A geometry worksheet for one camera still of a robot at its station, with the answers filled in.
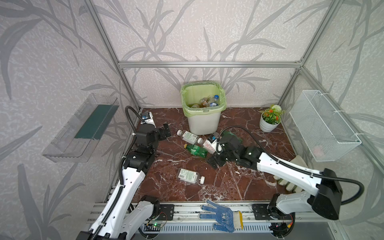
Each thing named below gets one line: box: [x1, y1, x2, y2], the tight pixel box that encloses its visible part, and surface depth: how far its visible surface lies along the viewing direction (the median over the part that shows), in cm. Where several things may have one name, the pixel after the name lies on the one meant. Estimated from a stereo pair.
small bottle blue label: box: [210, 94, 220, 107], surface depth 93 cm
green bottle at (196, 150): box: [183, 143, 209, 159], surface depth 96 cm
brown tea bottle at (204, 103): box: [199, 97, 209, 108], surface depth 104 cm
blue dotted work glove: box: [198, 199, 244, 233], surface depth 74 cm
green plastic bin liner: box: [181, 81, 227, 117], surface depth 96 cm
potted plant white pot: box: [258, 104, 286, 133], surface depth 101 cm
